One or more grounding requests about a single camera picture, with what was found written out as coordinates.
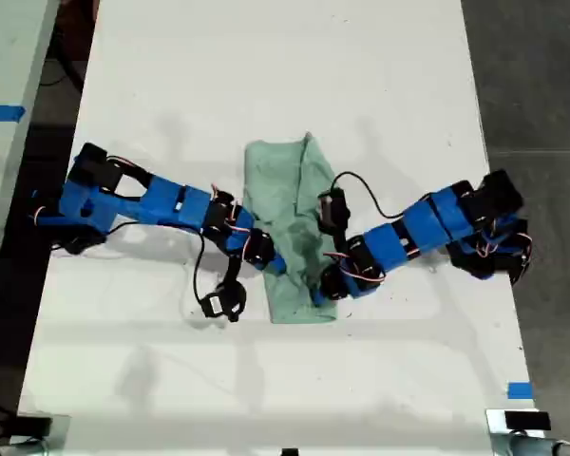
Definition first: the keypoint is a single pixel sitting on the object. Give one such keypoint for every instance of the small black box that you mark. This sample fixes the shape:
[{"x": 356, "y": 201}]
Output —
[
  {"x": 34, "y": 424},
  {"x": 527, "y": 421}
]

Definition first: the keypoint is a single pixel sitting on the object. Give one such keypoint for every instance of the short blue tape strip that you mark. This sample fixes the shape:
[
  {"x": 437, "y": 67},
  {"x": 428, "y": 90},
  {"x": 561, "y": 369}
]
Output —
[{"x": 520, "y": 390}]

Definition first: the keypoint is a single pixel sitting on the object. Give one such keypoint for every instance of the silver metal clamp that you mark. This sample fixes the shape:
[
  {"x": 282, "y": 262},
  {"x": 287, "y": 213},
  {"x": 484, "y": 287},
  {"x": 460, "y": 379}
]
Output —
[
  {"x": 59, "y": 434},
  {"x": 496, "y": 434}
]

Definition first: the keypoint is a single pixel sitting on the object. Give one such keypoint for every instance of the long blue tape strip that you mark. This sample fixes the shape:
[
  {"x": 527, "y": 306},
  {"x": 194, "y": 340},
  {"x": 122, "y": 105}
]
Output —
[{"x": 2, "y": 113}]

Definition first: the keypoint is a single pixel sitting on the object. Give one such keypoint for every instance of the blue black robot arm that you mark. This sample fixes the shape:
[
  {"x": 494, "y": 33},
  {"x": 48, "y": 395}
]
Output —
[
  {"x": 171, "y": 202},
  {"x": 423, "y": 225}
]

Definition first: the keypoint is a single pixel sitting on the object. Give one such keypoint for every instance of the pale green T-shirt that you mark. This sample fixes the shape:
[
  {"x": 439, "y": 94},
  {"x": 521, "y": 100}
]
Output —
[{"x": 285, "y": 190}]

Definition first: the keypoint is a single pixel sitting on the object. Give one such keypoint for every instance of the pale side table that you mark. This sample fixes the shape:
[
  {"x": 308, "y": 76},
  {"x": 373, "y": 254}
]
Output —
[{"x": 9, "y": 71}]

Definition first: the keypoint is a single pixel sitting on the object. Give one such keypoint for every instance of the short black camera stalk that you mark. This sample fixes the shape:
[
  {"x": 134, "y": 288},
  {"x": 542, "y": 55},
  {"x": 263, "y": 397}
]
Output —
[
  {"x": 340, "y": 241},
  {"x": 231, "y": 273}
]

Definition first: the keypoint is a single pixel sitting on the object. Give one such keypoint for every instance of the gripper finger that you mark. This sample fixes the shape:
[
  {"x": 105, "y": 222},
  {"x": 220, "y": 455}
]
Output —
[
  {"x": 276, "y": 267},
  {"x": 320, "y": 298}
]

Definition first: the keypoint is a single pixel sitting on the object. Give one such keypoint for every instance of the black camera box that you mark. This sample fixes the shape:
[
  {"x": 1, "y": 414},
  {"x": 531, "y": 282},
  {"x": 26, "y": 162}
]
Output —
[
  {"x": 335, "y": 211},
  {"x": 221, "y": 301}
]

